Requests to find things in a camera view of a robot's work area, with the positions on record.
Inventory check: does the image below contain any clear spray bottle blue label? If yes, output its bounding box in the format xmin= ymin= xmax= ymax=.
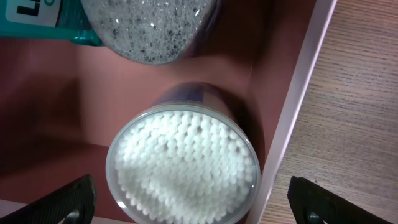
xmin=81 ymin=0 xmax=221 ymax=65

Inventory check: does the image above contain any cotton swab round container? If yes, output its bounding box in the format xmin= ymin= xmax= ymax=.
xmin=106 ymin=82 xmax=261 ymax=223

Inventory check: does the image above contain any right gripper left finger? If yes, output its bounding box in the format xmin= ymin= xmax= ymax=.
xmin=1 ymin=174 xmax=96 ymax=224

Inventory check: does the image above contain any white box with pink interior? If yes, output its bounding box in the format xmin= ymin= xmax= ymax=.
xmin=1 ymin=1 xmax=336 ymax=223

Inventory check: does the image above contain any teal mouthwash bottle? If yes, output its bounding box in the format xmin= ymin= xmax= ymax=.
xmin=1 ymin=0 xmax=103 ymax=46

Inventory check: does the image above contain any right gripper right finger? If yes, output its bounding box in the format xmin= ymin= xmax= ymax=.
xmin=287 ymin=176 xmax=391 ymax=224

